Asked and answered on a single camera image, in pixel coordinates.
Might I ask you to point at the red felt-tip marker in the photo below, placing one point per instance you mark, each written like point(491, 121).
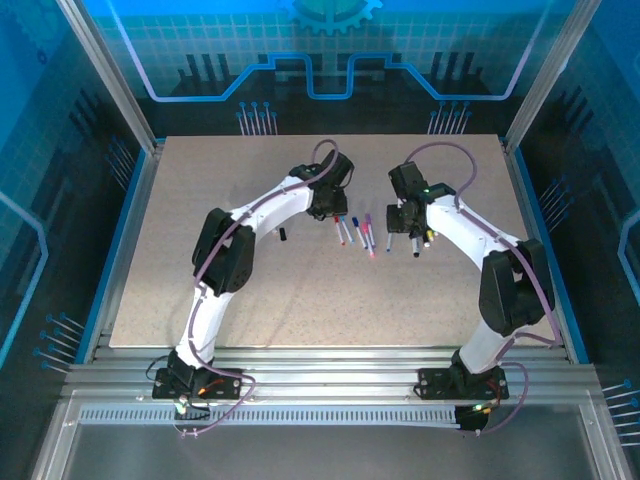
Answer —
point(340, 231)

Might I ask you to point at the dark blue felt-tip marker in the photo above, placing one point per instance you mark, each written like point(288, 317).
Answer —
point(356, 221)

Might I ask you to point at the cyan felt-tip marker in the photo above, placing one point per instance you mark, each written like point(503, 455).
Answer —
point(347, 232)

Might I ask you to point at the purple felt-tip marker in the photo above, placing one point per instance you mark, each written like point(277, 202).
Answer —
point(368, 219)

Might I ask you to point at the pink felt-tip marker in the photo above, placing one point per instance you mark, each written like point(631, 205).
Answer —
point(366, 230)

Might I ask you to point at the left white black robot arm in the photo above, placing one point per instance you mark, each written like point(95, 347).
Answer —
point(270, 212)

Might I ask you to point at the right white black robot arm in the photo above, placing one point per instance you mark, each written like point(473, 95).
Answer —
point(460, 225)

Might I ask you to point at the blue table edge strip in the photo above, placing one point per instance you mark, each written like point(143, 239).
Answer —
point(537, 200)
point(129, 200)

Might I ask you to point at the small black electronics box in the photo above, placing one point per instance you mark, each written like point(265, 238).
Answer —
point(474, 414)
point(192, 404)

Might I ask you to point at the aluminium side rail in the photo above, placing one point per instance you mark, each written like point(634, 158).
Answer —
point(141, 200)
point(526, 200)

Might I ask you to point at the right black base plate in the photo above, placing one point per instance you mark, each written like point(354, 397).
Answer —
point(435, 382)

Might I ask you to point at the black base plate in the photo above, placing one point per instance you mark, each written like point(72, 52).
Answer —
point(225, 392)
point(435, 382)

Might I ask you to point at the aluminium cross rail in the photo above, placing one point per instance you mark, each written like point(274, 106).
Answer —
point(325, 370)

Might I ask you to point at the aluminium frame post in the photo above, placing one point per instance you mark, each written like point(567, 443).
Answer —
point(112, 70)
point(548, 70)

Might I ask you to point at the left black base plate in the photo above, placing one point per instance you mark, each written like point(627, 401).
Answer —
point(225, 392)

